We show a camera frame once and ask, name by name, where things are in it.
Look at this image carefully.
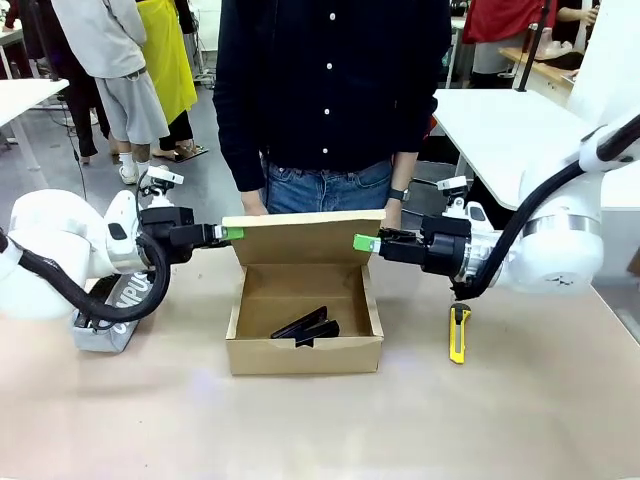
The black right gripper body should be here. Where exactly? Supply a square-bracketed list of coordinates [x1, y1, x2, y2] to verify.
[421, 215, 474, 281]

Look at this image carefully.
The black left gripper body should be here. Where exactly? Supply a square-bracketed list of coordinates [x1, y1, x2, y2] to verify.
[139, 207, 206, 265]

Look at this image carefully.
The brown cardboard box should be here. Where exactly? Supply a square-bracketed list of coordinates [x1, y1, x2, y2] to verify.
[221, 209, 387, 377]

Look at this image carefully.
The person's left forearm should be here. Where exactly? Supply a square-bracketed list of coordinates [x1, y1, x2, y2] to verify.
[389, 149, 424, 194]

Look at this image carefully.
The person's right forearm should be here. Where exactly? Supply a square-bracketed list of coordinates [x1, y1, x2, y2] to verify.
[222, 144, 266, 194]

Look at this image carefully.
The person's left hand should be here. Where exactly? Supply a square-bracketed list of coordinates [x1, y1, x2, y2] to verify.
[384, 199, 405, 229]

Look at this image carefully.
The person's right hand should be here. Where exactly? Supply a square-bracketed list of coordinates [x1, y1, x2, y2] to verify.
[241, 189, 269, 217]

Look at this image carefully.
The grey printed pouch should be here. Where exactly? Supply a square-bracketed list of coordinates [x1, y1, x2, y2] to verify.
[72, 272, 154, 355]

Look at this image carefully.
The yellow utility knife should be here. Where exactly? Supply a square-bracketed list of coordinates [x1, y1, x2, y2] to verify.
[448, 303, 474, 365]

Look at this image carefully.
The black stapler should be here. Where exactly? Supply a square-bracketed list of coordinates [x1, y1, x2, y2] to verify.
[269, 305, 341, 349]

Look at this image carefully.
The large white table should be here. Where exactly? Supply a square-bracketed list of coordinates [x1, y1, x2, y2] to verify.
[432, 87, 591, 211]

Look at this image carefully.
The person in black clothes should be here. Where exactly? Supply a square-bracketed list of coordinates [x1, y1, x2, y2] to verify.
[14, 0, 111, 166]

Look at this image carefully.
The person in dark shirt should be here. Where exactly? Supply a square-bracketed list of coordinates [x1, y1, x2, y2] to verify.
[212, 0, 454, 217]

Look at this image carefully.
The person in yellow apron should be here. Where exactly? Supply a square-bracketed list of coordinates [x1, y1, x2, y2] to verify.
[137, 0, 209, 162]

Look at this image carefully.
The person in grey hoodie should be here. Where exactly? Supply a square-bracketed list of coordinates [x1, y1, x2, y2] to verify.
[52, 0, 171, 186]

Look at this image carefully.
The small white table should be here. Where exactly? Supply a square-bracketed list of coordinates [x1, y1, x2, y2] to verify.
[0, 78, 70, 174]

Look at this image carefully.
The wooden workbench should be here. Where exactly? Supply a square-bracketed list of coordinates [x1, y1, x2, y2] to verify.
[499, 44, 586, 94]

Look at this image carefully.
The black pole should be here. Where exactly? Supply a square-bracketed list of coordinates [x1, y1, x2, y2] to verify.
[514, 0, 551, 94]

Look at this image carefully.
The person in red shirt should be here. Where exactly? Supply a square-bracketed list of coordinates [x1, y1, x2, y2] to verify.
[462, 0, 559, 89]

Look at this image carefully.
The white panel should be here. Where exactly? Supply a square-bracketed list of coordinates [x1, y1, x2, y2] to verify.
[567, 0, 640, 126]

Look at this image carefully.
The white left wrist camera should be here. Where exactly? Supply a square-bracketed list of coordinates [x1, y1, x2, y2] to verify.
[147, 167, 185, 190]

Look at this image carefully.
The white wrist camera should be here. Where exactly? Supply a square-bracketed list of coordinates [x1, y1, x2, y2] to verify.
[436, 175, 469, 194]
[147, 167, 185, 190]

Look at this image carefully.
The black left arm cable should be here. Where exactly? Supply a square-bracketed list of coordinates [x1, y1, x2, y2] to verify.
[0, 234, 174, 331]

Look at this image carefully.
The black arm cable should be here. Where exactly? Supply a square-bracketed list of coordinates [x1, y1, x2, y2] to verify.
[0, 234, 174, 331]
[449, 127, 640, 301]

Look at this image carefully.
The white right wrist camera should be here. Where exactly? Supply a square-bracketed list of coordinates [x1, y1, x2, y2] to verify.
[436, 175, 469, 194]

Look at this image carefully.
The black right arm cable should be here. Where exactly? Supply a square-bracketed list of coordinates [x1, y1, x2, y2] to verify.
[449, 127, 640, 301]

